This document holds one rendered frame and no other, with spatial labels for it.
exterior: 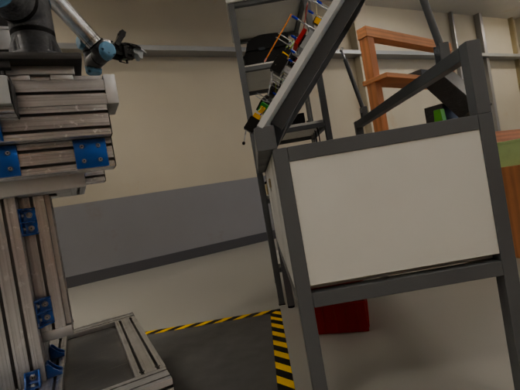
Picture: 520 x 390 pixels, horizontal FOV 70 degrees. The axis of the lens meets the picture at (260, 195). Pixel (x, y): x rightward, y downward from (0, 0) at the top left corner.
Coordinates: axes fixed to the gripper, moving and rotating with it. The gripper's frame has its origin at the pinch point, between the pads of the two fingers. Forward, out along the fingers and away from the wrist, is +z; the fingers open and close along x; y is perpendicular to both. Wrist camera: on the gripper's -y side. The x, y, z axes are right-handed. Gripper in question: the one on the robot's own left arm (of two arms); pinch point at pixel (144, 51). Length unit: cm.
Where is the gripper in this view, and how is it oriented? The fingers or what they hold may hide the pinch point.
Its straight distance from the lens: 228.9
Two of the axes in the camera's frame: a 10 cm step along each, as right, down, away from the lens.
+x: 7.2, -1.5, -6.8
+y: 1.6, 9.9, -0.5
